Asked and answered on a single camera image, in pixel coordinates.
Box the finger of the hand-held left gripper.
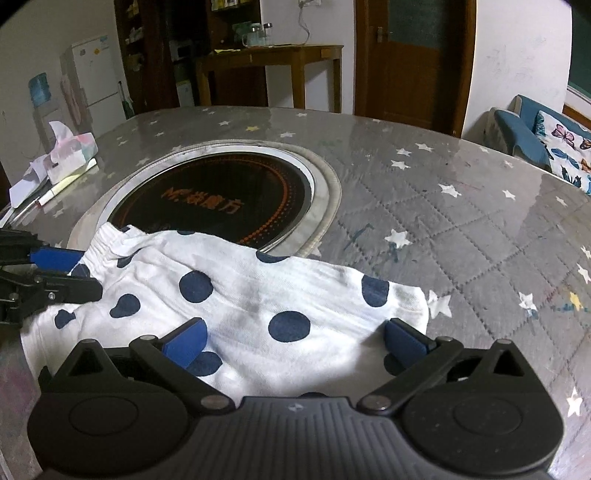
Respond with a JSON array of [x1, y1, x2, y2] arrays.
[[0, 228, 86, 274], [0, 267, 103, 326]]

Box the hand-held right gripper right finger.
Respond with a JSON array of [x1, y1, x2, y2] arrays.
[[358, 318, 533, 415]]

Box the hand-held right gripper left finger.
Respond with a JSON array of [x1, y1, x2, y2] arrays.
[[54, 318, 236, 416]]

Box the white polka dot pants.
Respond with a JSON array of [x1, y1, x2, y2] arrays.
[[21, 224, 429, 402]]

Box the white marker pen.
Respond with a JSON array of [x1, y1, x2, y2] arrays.
[[39, 158, 98, 206]]

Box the white papers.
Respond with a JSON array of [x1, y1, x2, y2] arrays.
[[9, 154, 56, 208]]

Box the pastel tissue box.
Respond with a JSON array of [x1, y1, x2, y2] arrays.
[[46, 121, 99, 183]]

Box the round black induction cooktop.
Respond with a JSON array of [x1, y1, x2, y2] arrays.
[[67, 138, 343, 259]]

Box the pink hanging cloth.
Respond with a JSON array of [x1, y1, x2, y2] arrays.
[[60, 76, 86, 125]]

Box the water dispenser with blue bottle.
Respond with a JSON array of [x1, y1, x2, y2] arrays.
[[28, 73, 68, 139]]

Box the white refrigerator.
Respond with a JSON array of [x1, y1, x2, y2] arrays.
[[60, 34, 127, 132]]

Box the dark wooden shelf cabinet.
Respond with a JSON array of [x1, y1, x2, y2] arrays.
[[113, 0, 264, 109]]

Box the blue sofa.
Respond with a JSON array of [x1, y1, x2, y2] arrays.
[[482, 95, 591, 185]]

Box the white microwave oven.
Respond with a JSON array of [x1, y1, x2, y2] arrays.
[[168, 39, 195, 61]]

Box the butterfly print pillow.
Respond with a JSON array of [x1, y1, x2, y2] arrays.
[[534, 110, 591, 197]]

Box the brown wooden door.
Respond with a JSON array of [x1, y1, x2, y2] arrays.
[[355, 0, 476, 138]]

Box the wooden side table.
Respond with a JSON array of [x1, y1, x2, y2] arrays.
[[196, 44, 345, 114]]

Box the green framed window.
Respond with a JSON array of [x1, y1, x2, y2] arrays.
[[567, 7, 591, 100]]

